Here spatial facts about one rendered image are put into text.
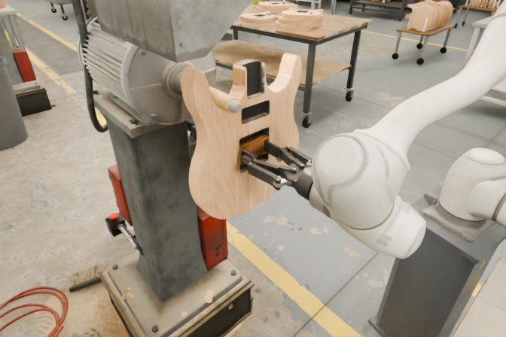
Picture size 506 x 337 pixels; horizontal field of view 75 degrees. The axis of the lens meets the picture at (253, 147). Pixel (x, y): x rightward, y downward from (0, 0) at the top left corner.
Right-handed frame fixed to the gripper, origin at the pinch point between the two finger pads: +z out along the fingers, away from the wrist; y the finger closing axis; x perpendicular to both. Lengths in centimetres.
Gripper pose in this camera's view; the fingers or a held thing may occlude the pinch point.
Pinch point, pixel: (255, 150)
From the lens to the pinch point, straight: 83.3
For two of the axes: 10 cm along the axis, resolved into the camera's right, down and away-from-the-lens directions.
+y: 7.4, -3.1, 5.9
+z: -6.7, -3.7, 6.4
